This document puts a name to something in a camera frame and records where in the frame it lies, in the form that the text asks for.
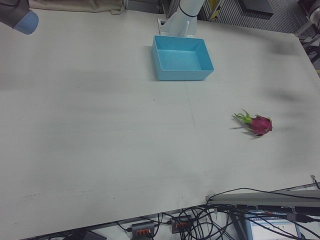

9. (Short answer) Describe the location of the red dragon fruit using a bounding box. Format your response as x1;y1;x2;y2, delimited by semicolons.
233;108;273;137

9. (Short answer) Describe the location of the light blue plastic box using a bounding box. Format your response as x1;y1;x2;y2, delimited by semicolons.
151;35;215;82

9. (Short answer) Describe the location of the grey orange USB hub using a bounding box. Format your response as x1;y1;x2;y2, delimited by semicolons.
170;215;193;234
126;220;156;238

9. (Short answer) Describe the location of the grey metal bar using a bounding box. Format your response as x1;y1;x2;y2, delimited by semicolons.
205;183;320;208

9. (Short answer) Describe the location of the beige cloth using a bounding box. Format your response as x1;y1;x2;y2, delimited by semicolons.
28;0;126;15

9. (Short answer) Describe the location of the black square plate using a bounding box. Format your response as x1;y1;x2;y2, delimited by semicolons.
238;0;275;17

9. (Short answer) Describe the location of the computer monitor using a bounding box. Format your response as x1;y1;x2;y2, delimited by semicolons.
245;210;305;240

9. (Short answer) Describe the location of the thin black cable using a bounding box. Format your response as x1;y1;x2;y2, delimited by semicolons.
208;187;320;201

